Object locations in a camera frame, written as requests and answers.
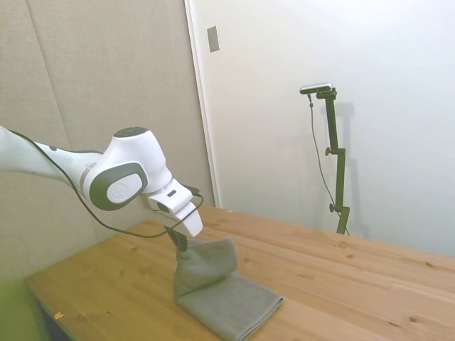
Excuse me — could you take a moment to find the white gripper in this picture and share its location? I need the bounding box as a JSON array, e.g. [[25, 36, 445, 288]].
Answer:
[[169, 200, 204, 252]]

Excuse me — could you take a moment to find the grey towel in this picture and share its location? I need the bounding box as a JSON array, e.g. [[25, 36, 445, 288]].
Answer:
[[171, 238, 286, 341]]

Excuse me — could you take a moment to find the blurry yellow-green object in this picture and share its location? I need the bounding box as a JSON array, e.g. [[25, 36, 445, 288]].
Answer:
[[0, 275, 51, 341]]

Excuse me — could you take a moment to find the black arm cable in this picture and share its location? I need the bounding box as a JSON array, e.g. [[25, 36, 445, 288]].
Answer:
[[9, 129, 205, 239]]

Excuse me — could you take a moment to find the white door frame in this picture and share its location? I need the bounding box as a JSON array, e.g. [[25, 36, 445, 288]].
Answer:
[[183, 0, 223, 209]]

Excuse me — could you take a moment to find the dark jointed camera stand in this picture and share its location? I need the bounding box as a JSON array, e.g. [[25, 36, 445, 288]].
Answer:
[[315, 88, 351, 236]]

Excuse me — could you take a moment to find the grey wall plate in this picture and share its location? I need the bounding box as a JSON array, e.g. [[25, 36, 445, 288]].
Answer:
[[206, 25, 221, 54]]

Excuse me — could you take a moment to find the grey stereo camera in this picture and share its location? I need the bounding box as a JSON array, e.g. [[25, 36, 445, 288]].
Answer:
[[299, 81, 336, 97]]

